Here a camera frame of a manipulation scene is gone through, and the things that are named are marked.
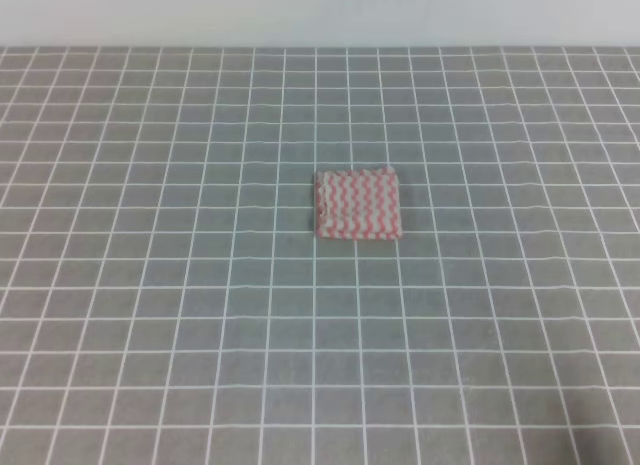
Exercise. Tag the pink white wavy towel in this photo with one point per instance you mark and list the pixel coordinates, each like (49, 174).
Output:
(358, 204)

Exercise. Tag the grey checked tablecloth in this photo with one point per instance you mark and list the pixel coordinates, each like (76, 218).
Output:
(165, 298)

